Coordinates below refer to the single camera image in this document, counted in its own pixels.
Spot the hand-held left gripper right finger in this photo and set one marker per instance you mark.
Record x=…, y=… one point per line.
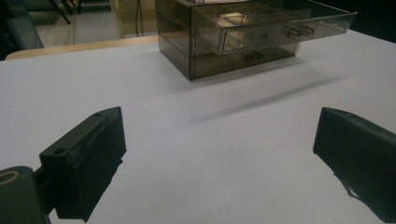
x=361, y=149

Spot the black metal stand legs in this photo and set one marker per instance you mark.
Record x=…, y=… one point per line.
x=62, y=11

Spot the dark blue-grey panel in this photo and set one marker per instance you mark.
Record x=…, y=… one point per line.
x=18, y=28

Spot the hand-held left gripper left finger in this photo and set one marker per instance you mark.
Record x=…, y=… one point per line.
x=90, y=161

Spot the smoky clear acrylic wide drawer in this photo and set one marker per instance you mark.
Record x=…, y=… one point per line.
x=249, y=39

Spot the beige cabinet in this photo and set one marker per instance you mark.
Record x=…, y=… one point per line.
x=124, y=18

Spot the smoky clear acrylic narrow drawer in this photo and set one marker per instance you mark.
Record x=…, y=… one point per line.
x=218, y=63

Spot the smoky clear acrylic drawer cabinet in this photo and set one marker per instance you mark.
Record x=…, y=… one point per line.
x=174, y=37

